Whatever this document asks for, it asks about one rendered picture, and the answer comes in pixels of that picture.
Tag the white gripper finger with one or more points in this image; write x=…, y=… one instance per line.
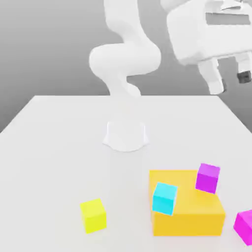
x=245, y=67
x=213, y=78

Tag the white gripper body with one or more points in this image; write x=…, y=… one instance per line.
x=189, y=39

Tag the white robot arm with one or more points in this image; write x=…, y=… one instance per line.
x=126, y=59

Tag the small purple cube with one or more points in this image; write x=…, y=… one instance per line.
x=207, y=179

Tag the small cyan cube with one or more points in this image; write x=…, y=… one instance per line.
x=164, y=198

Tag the small magenta cube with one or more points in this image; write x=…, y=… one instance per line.
x=245, y=226

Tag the small yellow cube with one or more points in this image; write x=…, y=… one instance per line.
x=93, y=215

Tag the large orange box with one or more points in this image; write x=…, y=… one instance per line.
x=196, y=216

